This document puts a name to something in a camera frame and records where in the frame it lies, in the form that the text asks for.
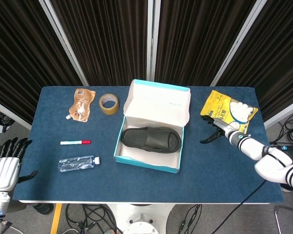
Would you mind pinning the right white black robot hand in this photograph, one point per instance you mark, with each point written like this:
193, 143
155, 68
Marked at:
222, 128

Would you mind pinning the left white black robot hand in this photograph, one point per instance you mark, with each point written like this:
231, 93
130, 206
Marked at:
5, 173

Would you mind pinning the black rubber slipper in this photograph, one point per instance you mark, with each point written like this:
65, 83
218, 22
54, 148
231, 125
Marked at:
166, 151
150, 137

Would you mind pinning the light blue shoe box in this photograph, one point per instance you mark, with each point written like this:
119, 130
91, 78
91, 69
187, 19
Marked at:
156, 104

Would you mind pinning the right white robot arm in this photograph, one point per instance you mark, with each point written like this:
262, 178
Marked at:
263, 156

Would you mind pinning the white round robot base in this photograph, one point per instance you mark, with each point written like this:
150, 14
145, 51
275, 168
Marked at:
141, 219

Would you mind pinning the yellow snack bag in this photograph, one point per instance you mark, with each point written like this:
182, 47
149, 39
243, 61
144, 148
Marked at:
234, 107

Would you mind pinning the yellow floor tape strip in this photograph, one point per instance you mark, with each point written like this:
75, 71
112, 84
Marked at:
56, 219

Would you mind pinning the clear plastic water bottle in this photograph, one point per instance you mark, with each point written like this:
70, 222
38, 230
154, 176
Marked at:
78, 163

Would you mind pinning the white marker red cap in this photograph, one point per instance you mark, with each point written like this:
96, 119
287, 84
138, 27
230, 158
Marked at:
74, 142

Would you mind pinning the dark blue table cloth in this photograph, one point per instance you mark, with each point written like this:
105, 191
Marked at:
88, 185

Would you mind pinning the dark pleated partition panel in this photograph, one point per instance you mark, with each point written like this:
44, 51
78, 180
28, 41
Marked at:
107, 41
22, 61
200, 41
276, 61

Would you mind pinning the brown spout pouch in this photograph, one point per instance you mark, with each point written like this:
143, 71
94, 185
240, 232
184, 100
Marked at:
81, 104

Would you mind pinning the brown packing tape roll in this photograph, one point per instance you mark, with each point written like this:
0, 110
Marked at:
109, 104

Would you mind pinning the grey partition post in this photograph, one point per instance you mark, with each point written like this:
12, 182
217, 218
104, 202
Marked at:
9, 113
153, 41
239, 41
63, 41
283, 112

